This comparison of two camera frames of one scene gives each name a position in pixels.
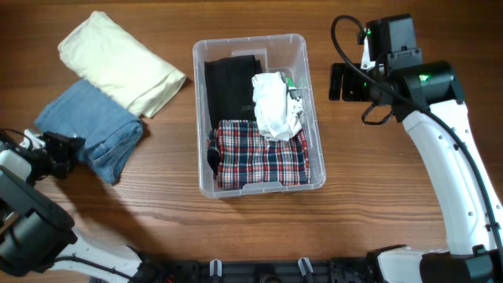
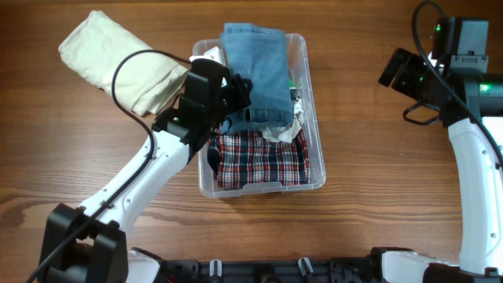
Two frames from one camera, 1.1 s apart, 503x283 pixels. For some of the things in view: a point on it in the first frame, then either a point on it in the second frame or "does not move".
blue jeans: [111, 132] → [260, 53]
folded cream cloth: [108, 56] does not move
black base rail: [343, 270] does not move
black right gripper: [350, 91] → [412, 63]
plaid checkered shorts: [242, 156] does not move
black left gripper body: [60, 156] → [237, 97]
